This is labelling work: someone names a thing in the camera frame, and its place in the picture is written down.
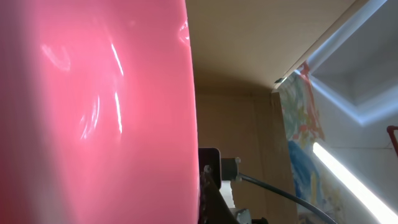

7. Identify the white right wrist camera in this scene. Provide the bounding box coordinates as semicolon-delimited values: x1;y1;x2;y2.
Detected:
198;147;252;224

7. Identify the pink plastic measuring scoop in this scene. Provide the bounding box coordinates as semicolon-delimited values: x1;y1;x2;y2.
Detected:
1;0;200;224

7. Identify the black right camera cable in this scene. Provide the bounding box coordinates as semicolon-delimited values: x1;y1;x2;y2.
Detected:
238;172;338;224

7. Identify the colourful wall poster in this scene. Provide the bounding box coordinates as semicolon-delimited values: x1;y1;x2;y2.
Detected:
277;62;346;223

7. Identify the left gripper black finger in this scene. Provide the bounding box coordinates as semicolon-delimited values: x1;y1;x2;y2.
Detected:
198;171;238;224

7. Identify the fluorescent ceiling light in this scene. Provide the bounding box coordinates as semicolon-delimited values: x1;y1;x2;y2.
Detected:
313;142;397;224

